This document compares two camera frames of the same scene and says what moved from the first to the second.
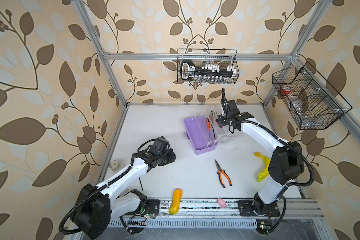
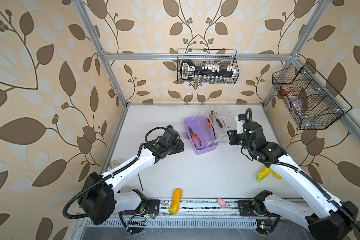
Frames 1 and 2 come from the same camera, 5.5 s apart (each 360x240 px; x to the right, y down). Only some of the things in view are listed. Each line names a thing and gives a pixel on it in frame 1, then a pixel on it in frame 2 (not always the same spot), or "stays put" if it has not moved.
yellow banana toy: (264, 173) stays put
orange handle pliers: (219, 172) → (192, 134)
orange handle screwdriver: (208, 124) stays put
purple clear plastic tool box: (203, 131) stays put
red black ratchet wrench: (211, 112) stays put
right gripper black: (220, 122) → (233, 133)
